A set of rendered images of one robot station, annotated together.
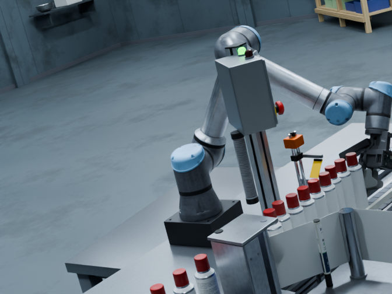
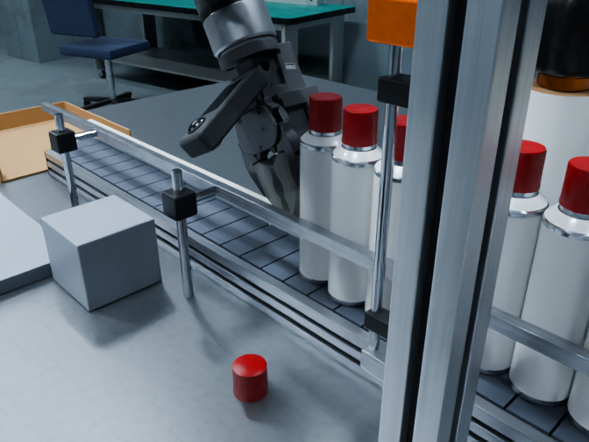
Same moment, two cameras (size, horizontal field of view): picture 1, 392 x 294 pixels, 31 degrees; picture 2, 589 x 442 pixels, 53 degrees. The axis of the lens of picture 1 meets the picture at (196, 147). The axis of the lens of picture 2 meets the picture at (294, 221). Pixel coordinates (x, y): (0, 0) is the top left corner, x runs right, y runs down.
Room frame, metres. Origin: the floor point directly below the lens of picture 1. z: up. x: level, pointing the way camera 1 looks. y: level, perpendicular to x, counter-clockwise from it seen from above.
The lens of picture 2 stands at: (2.10, 0.12, 1.23)
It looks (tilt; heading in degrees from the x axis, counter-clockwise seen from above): 27 degrees down; 269
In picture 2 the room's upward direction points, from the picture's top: straight up
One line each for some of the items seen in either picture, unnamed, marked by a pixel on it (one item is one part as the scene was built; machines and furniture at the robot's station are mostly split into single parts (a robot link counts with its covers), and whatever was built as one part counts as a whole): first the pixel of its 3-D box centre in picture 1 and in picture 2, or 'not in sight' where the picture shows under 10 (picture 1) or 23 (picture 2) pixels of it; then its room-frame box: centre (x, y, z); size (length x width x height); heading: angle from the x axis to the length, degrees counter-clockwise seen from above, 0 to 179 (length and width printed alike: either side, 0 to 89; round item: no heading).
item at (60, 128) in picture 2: not in sight; (81, 163); (2.41, -0.72, 0.91); 0.07 x 0.03 x 0.17; 43
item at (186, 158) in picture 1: (191, 166); not in sight; (2.33, 0.03, 1.08); 0.13 x 0.12 x 0.14; 155
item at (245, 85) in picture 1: (246, 92); not in sight; (1.92, -0.17, 1.38); 0.17 x 0.10 x 0.19; 8
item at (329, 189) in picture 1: (329, 205); not in sight; (1.95, -0.34, 0.98); 0.05 x 0.05 x 0.20
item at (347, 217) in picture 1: (352, 243); not in sight; (1.70, -0.33, 0.97); 0.05 x 0.05 x 0.19
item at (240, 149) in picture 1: (244, 167); not in sight; (1.89, -0.12, 1.18); 0.04 x 0.04 x 0.21
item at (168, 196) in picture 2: not in sight; (197, 230); (2.21, -0.50, 0.91); 0.07 x 0.03 x 0.17; 43
